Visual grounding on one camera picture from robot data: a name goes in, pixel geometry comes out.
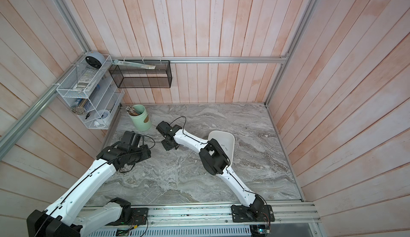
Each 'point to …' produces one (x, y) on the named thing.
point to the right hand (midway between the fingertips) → (169, 144)
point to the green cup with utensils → (140, 117)
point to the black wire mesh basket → (160, 77)
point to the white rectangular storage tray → (226, 140)
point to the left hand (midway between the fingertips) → (146, 155)
